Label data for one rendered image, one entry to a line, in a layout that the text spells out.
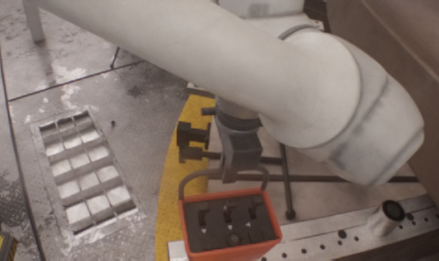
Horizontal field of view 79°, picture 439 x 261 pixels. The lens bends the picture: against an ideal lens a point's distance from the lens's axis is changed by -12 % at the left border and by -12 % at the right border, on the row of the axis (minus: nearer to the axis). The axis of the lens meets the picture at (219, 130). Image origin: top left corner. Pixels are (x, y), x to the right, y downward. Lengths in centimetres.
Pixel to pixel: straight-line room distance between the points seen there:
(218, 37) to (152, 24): 4
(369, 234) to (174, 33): 92
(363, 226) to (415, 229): 20
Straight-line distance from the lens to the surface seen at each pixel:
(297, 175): 154
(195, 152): 146
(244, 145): 46
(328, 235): 95
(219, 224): 64
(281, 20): 34
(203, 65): 18
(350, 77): 25
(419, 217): 117
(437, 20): 115
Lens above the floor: 147
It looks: 45 degrees down
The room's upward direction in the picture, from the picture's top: 9 degrees clockwise
